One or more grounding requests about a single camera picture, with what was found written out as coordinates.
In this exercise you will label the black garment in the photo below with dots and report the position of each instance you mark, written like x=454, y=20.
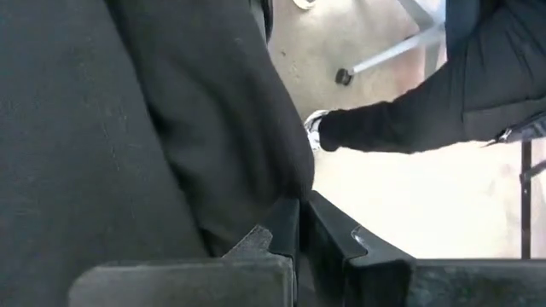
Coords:
x=106, y=128

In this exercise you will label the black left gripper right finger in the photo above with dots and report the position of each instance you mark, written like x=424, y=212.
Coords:
x=384, y=285

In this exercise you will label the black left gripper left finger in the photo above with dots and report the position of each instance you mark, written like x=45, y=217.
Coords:
x=192, y=285

